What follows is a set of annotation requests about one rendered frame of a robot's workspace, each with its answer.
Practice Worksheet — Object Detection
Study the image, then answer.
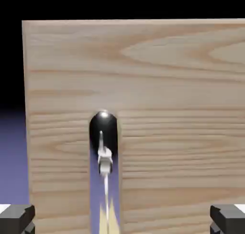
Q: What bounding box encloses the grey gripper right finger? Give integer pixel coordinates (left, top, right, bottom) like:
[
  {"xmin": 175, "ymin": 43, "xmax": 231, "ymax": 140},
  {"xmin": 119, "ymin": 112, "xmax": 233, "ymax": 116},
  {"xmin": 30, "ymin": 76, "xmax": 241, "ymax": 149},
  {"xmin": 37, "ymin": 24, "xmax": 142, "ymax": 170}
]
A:
[{"xmin": 210, "ymin": 203, "xmax": 245, "ymax": 234}]

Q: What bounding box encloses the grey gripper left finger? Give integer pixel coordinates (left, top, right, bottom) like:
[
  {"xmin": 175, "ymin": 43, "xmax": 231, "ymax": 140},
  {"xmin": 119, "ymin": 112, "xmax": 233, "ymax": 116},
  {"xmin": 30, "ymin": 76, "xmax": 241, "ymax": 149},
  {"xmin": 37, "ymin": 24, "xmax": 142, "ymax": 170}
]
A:
[{"xmin": 0, "ymin": 203, "xmax": 36, "ymax": 234}]

